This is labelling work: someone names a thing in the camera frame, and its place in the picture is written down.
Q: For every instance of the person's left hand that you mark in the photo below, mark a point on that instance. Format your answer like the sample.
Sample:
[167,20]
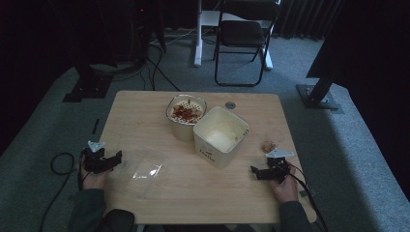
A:
[94,179]

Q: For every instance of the grey round table cap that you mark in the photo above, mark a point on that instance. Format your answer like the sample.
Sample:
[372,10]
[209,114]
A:
[230,105]

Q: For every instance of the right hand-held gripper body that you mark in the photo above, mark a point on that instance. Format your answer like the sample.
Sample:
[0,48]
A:
[278,166]

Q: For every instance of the black metal stand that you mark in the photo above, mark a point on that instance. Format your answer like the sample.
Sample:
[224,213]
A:
[317,92]

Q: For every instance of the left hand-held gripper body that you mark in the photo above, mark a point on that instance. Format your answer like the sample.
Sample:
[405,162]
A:
[94,158]

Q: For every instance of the small brown snack piece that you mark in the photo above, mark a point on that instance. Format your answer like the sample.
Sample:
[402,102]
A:
[268,146]

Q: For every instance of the black folding chair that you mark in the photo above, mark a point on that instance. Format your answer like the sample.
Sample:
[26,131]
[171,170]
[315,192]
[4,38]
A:
[243,35]

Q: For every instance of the small black strip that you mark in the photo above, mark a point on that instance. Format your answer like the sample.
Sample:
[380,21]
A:
[95,126]

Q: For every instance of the person's lap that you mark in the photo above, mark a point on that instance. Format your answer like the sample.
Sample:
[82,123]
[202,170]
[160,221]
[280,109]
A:
[116,221]

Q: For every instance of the person's right hand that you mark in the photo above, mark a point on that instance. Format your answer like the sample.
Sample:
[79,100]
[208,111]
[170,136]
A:
[285,190]

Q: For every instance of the red food scraps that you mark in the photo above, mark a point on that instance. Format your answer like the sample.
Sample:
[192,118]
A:
[185,112]

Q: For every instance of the cream square bin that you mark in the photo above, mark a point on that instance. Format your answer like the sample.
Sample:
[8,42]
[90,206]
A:
[220,138]

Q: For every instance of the black stand base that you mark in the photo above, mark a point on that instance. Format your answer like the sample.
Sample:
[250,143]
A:
[87,84]

